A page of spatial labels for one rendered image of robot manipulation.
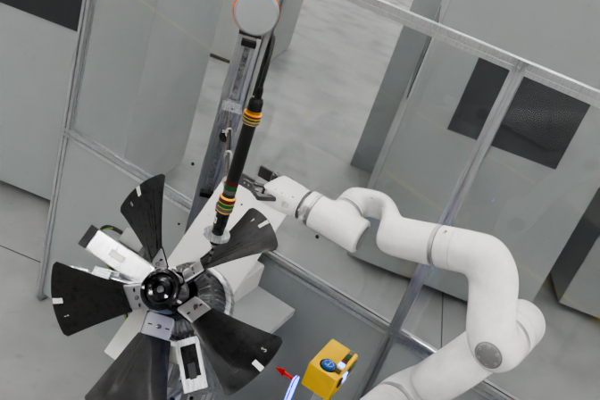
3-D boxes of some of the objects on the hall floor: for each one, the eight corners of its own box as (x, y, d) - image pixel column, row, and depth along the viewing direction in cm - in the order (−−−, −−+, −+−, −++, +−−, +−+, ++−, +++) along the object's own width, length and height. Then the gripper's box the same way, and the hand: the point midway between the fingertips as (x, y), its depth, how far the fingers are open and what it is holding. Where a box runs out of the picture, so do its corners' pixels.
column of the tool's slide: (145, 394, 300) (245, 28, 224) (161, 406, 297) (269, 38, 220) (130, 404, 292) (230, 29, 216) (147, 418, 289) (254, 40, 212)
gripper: (329, 184, 160) (272, 153, 165) (295, 204, 145) (234, 169, 151) (320, 209, 163) (264, 178, 169) (286, 231, 148) (226, 195, 154)
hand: (254, 176), depth 159 cm, fingers open, 8 cm apart
